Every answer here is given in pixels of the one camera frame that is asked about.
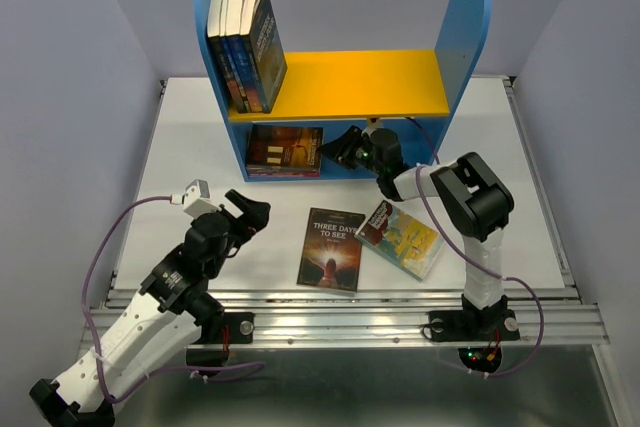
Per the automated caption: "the upright blue orange book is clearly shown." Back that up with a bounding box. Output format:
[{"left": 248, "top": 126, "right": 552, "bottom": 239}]
[{"left": 240, "top": 0, "right": 262, "bottom": 113}]

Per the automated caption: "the Three Days to See book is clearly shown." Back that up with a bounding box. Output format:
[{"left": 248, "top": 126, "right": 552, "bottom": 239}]
[{"left": 297, "top": 207, "right": 365, "bottom": 295}]

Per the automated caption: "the upright book on shelf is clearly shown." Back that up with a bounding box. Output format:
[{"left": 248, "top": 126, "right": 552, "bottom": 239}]
[
  {"left": 220, "top": 0, "right": 251, "bottom": 113},
  {"left": 207, "top": 0, "right": 239, "bottom": 107}
]

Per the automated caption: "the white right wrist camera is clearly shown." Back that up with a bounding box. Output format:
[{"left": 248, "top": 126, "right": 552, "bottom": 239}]
[{"left": 367, "top": 118, "right": 384, "bottom": 130}]

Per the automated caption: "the blue and yellow bookshelf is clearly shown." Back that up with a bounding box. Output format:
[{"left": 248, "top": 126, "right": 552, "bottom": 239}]
[{"left": 193, "top": 0, "right": 492, "bottom": 182}]

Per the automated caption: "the Huckleberry Finn paperback book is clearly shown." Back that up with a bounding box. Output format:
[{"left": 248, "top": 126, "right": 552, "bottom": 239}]
[{"left": 355, "top": 200, "right": 444, "bottom": 281}]

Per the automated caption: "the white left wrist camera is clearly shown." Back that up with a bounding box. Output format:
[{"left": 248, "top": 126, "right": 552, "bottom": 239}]
[{"left": 169, "top": 179, "right": 220, "bottom": 219}]

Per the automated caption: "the Nineteen Eighty-Four book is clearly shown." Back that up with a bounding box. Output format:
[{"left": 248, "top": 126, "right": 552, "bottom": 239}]
[{"left": 249, "top": 0, "right": 287, "bottom": 113}]

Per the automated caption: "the dark orange cover book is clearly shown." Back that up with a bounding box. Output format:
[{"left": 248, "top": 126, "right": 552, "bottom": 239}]
[{"left": 245, "top": 124, "right": 324, "bottom": 172}]

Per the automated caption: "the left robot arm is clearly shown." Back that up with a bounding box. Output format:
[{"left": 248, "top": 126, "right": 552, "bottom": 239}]
[{"left": 29, "top": 180, "right": 271, "bottom": 426}]

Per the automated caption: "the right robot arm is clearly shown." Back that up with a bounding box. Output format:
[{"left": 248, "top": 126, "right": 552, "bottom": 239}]
[{"left": 318, "top": 126, "right": 520, "bottom": 342}]

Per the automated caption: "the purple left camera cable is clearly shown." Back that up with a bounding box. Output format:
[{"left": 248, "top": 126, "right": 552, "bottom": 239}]
[{"left": 79, "top": 195, "right": 266, "bottom": 406}]

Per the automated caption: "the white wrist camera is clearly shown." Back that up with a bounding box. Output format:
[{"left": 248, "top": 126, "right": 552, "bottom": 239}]
[
  {"left": 169, "top": 179, "right": 220, "bottom": 219},
  {"left": 367, "top": 118, "right": 384, "bottom": 130}
]

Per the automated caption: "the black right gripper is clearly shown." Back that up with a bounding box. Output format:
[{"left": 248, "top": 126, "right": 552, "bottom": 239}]
[{"left": 315, "top": 124, "right": 383, "bottom": 176}]

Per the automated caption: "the pink spine Roald Dahl book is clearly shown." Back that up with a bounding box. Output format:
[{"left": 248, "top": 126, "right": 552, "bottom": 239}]
[{"left": 247, "top": 168, "right": 321, "bottom": 177}]

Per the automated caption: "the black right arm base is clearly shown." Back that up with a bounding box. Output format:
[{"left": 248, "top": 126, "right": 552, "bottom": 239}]
[{"left": 421, "top": 310, "right": 521, "bottom": 344}]

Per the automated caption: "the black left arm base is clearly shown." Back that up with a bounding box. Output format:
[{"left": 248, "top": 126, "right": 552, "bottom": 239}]
[{"left": 186, "top": 311, "right": 255, "bottom": 367}]

